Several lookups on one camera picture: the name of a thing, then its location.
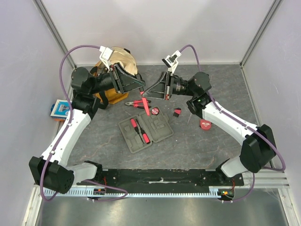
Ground long red handled screwdriver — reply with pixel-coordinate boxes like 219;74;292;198
138;123;151;144

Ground grey plastic tool case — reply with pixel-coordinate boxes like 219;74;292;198
118;107;174;153

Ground hex key set red holder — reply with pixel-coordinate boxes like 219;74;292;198
173;108;182;117

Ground red tape measure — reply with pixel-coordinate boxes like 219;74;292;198
200;119;212;130

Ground red black utility knife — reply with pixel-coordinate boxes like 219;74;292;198
139;88;150;116

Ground yellow canvas tool bag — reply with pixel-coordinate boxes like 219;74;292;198
91;46;145;105

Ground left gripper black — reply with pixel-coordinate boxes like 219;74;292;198
89;62;145;95

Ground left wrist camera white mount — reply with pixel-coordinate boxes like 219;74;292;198
99;46;114;71

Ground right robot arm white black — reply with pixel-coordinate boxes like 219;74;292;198
143;72;276;186

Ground white slotted cable duct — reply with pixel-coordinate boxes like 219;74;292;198
57;186;233;198

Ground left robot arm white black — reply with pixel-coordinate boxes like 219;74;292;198
29;63;145;194

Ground blue white cardboard box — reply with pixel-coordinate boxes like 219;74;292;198
50;99;70;121

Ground red black pliers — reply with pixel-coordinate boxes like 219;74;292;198
125;100;144;109

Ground black electrical tape roll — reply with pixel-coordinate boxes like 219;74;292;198
151;107;159;115

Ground short red handled screwdriver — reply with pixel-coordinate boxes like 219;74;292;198
130;119;139;133

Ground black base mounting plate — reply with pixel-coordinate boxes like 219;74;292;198
92;169;244;193

